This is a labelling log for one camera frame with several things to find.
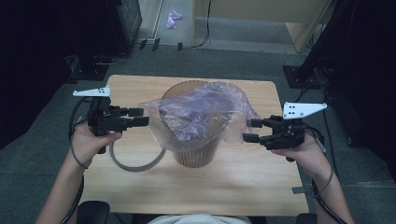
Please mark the grey tape piece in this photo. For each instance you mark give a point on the grey tape piece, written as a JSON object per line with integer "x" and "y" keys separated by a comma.
{"x": 298, "y": 189}

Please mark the black stand base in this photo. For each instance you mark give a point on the black stand base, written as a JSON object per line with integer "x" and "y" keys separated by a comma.
{"x": 90, "y": 73}

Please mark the small crumpled purple plastic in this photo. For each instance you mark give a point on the small crumpled purple plastic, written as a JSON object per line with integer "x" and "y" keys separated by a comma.
{"x": 173, "y": 18}

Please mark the person's left hand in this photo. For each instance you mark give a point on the person's left hand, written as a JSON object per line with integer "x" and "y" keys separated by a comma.
{"x": 87, "y": 146}

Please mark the black computer case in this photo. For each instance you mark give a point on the black computer case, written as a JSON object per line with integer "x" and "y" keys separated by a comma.
{"x": 124, "y": 25}

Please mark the black curtain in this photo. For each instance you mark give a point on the black curtain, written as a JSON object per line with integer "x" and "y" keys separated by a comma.
{"x": 31, "y": 62}

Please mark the person's white shirt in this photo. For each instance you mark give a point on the person's white shirt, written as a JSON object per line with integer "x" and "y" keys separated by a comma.
{"x": 199, "y": 219}

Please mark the light wooden cabinet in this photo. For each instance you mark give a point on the light wooden cabinet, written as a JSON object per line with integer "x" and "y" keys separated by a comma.
{"x": 264, "y": 9}

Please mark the black metal stand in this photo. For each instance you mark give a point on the black metal stand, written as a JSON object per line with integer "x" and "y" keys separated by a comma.
{"x": 292, "y": 77}

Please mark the black tape strip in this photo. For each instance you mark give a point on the black tape strip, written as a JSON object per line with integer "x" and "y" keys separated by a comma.
{"x": 142, "y": 44}
{"x": 156, "y": 44}
{"x": 179, "y": 47}

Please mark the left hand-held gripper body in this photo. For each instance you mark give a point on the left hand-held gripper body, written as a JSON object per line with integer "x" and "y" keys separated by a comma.
{"x": 102, "y": 119}

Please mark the purple plastic bag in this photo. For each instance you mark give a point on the purple plastic bag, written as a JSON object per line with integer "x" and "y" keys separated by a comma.
{"x": 199, "y": 115}

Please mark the black chair armrest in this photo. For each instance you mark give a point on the black chair armrest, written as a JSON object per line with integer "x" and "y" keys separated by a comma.
{"x": 93, "y": 213}
{"x": 306, "y": 219}

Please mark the person's right hand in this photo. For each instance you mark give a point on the person's right hand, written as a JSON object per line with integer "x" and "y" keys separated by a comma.
{"x": 311, "y": 158}

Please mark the brown ribbed plastic trash bin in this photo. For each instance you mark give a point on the brown ribbed plastic trash bin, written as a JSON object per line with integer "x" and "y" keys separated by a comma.
{"x": 196, "y": 157}

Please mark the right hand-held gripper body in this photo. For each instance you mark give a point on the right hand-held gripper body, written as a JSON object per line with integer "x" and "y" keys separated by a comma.
{"x": 286, "y": 133}

